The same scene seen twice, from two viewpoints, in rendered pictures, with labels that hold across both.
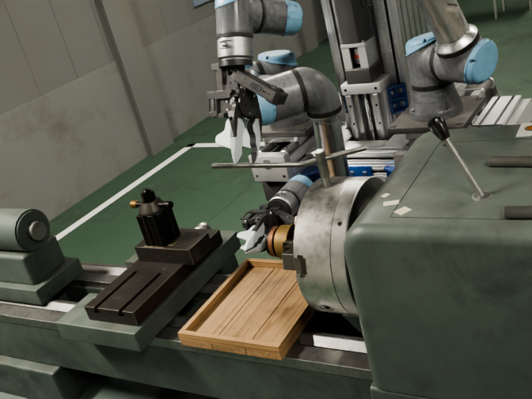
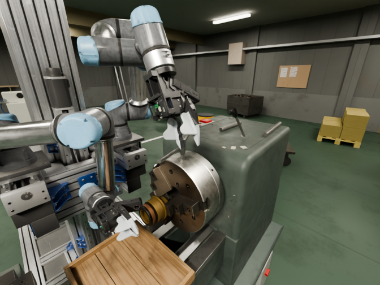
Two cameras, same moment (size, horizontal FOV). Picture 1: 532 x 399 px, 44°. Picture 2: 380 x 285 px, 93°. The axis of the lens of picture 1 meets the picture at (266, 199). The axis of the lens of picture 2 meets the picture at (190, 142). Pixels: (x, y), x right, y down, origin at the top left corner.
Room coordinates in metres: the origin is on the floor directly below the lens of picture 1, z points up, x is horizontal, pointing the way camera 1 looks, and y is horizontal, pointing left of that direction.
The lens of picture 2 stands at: (1.25, 0.48, 1.55)
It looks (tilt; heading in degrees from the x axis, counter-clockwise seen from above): 21 degrees down; 277
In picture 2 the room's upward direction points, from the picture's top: straight up
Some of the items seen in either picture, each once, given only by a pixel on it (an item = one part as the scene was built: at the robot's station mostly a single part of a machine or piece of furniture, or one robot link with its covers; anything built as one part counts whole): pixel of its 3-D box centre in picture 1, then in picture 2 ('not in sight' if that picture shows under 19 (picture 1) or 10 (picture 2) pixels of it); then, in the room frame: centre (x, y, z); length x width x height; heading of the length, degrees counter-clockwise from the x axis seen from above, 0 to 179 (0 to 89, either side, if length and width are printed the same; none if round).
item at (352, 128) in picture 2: not in sight; (341, 124); (-1.98, -4.22, 0.35); 1.19 x 0.88 x 0.70; 54
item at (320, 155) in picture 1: (324, 173); (182, 152); (1.35, -0.14, 1.27); 0.02 x 0.02 x 0.12
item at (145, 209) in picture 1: (151, 204); not in sight; (1.78, 0.32, 1.14); 0.08 x 0.08 x 0.03
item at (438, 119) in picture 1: (438, 128); (233, 112); (1.15, -0.34, 1.38); 0.04 x 0.03 x 0.05; 55
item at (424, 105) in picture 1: (434, 96); (119, 129); (1.82, -0.54, 1.21); 0.15 x 0.15 x 0.10
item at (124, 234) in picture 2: (250, 246); (125, 233); (1.51, 0.07, 1.06); 0.09 x 0.06 x 0.03; 145
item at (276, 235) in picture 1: (289, 241); (155, 209); (1.44, -0.03, 1.08); 0.09 x 0.09 x 0.09; 55
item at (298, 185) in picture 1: (295, 194); (92, 195); (1.72, -0.08, 1.07); 0.11 x 0.08 x 0.09; 145
